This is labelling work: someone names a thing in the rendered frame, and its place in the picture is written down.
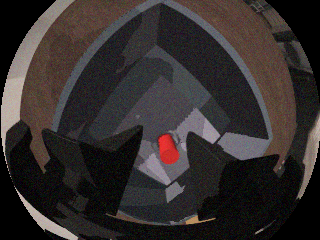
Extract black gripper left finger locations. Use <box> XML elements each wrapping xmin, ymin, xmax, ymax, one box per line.
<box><xmin>41</xmin><ymin>125</ymin><xmax>144</xmax><ymax>216</ymax></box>

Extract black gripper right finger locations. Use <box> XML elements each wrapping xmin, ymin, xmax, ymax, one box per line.
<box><xmin>187</xmin><ymin>132</ymin><xmax>279</xmax><ymax>221</ymax></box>

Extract red peg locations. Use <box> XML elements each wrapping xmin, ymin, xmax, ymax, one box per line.
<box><xmin>157</xmin><ymin>133</ymin><xmax>180</xmax><ymax>164</ymax></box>

